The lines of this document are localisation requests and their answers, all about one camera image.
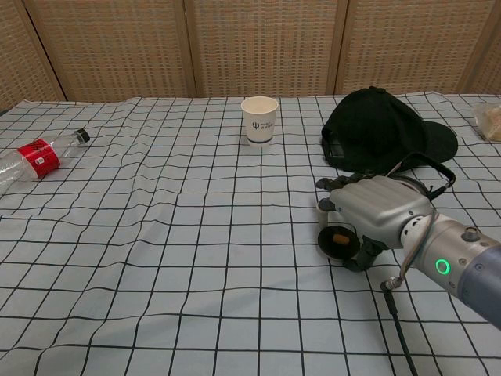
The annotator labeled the bamboo folding screen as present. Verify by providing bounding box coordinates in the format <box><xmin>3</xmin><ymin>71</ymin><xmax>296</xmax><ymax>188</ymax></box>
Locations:
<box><xmin>0</xmin><ymin>0</ymin><xmax>501</xmax><ymax>115</ymax></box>

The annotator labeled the white paper cup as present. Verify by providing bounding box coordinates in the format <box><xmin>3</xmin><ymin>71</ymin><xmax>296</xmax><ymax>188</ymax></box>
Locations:
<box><xmin>240</xmin><ymin>96</ymin><xmax>279</xmax><ymax>148</ymax></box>

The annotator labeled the black baseball cap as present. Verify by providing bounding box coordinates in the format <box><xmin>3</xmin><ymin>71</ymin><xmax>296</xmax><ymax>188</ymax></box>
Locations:
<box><xmin>320</xmin><ymin>86</ymin><xmax>460</xmax><ymax>174</ymax></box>

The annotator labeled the clear bag of snacks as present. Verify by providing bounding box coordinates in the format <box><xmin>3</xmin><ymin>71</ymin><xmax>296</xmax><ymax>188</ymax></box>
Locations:
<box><xmin>470</xmin><ymin>102</ymin><xmax>501</xmax><ymax>143</ymax></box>

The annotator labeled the black teapot lid cork knob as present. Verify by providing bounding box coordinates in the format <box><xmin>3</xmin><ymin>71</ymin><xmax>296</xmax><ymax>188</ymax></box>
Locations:
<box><xmin>317</xmin><ymin>224</ymin><xmax>360</xmax><ymax>260</ymax></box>

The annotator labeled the clear red-labelled plastic bottle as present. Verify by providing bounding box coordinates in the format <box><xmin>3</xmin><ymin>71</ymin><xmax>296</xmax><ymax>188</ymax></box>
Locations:
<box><xmin>0</xmin><ymin>128</ymin><xmax>92</xmax><ymax>196</ymax></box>

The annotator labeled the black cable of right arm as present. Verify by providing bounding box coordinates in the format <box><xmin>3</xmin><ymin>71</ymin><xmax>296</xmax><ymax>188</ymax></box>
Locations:
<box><xmin>380</xmin><ymin>276</ymin><xmax>420</xmax><ymax>376</ymax></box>

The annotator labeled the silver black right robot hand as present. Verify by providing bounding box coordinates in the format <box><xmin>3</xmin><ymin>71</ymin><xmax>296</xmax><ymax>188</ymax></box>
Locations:
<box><xmin>315</xmin><ymin>174</ymin><xmax>436</xmax><ymax>273</ymax></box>

